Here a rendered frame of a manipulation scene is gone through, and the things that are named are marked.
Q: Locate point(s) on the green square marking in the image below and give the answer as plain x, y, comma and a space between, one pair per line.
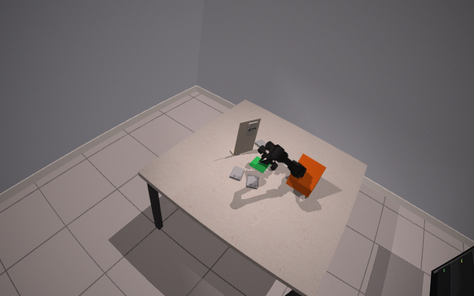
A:
261, 167

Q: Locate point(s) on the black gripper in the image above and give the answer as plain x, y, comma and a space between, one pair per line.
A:
262, 150

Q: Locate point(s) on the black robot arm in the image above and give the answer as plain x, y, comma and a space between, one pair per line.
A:
278, 154

